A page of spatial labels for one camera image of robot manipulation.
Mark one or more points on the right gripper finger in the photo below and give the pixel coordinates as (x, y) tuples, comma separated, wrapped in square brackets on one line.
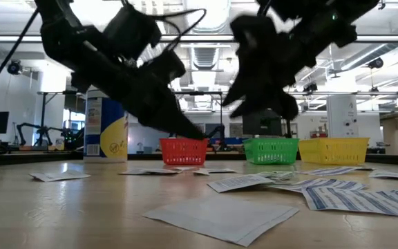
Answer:
[(287, 105), (247, 100)]

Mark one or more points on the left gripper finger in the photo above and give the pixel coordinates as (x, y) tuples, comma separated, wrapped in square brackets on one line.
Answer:
[(171, 121)]

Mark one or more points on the white gauze pad packet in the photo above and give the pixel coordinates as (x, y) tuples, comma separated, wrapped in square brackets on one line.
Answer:
[(216, 171), (219, 218)]

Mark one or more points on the black background robot arm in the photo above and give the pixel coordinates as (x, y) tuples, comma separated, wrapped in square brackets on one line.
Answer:
[(40, 130)]

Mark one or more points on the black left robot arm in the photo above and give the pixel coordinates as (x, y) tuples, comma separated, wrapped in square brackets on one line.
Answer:
[(81, 41)]

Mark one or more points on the black computer monitor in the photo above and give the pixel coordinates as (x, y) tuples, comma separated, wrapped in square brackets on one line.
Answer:
[(261, 127)]

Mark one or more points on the red plastic basket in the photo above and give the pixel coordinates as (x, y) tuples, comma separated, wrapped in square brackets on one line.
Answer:
[(183, 152)]

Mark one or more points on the green plastic basket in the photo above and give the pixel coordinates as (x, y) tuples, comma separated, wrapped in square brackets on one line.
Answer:
[(271, 152)]

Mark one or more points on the wipes canister with white lid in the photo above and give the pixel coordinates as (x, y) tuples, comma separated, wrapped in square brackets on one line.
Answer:
[(105, 138)]

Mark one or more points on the white column panel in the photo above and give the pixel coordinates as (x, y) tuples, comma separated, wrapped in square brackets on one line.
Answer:
[(342, 114)]

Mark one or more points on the yellow plastic basket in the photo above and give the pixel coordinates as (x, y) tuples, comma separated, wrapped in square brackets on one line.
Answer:
[(333, 150)]

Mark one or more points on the small green print bandage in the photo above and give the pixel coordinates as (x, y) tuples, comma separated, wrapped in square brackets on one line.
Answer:
[(275, 174)]

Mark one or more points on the blue striped bandage wrapper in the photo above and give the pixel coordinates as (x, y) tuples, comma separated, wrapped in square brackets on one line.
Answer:
[(365, 202), (330, 171), (320, 184)]

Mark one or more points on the black background stand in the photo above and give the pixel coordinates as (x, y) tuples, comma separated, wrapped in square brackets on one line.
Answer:
[(44, 117)]

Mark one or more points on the black ceiling camera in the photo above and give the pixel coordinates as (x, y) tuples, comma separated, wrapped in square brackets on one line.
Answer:
[(310, 87), (14, 67), (376, 63)]

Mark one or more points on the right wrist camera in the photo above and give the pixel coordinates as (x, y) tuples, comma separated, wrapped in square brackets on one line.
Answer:
[(254, 32)]

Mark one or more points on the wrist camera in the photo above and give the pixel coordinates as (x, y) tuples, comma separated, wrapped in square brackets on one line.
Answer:
[(164, 65), (254, 32)]

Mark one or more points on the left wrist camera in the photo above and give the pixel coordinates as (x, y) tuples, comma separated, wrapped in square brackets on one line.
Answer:
[(164, 65)]

